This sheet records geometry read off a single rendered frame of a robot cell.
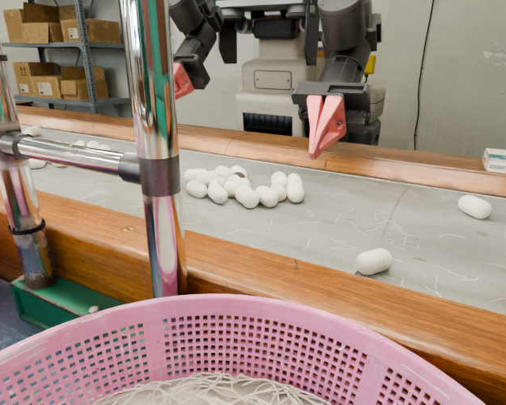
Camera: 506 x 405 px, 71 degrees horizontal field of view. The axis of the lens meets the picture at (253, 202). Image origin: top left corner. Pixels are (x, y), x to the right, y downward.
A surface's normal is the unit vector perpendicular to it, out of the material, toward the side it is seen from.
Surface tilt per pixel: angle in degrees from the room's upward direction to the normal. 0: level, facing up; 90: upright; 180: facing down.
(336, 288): 0
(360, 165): 45
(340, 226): 0
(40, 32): 77
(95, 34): 90
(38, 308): 90
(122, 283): 90
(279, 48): 98
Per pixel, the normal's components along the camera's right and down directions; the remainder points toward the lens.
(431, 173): -0.32, -0.42
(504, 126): -0.45, 0.33
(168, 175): 0.58, 0.32
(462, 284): 0.01, -0.93
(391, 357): -0.70, 0.00
